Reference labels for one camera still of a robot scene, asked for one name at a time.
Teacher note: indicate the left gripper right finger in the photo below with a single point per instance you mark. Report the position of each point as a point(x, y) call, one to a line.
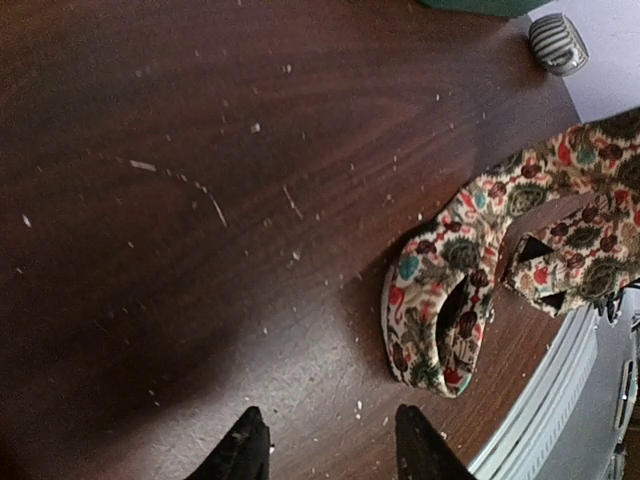
point(421, 451)

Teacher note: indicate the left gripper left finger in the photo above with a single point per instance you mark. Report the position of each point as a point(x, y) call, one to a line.
point(242, 454)

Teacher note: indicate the patterned paisley necktie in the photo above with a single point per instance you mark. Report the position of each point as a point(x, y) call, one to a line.
point(557, 222)

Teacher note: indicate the striped ceramic mug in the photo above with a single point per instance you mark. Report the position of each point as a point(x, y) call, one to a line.
point(557, 45)

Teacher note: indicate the dark green compartment organizer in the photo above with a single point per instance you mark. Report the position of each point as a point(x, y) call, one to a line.
point(498, 8)

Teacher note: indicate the front aluminium rail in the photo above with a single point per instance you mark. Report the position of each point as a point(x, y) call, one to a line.
point(576, 407)

